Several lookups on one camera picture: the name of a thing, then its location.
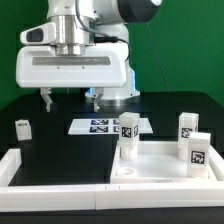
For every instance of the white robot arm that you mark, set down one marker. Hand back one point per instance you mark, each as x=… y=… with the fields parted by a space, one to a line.
x=84 y=44

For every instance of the white U-shaped fence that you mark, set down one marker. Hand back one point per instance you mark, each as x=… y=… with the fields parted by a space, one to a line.
x=108 y=196

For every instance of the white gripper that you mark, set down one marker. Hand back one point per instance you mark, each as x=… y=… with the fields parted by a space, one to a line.
x=102 y=65

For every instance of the white sheet with tags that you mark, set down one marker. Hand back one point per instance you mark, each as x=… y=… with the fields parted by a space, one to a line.
x=104 y=126

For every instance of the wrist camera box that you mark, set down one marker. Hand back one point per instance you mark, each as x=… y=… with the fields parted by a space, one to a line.
x=41 y=35

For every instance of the white square table top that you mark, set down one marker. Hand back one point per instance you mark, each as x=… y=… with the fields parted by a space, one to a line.
x=156 y=162

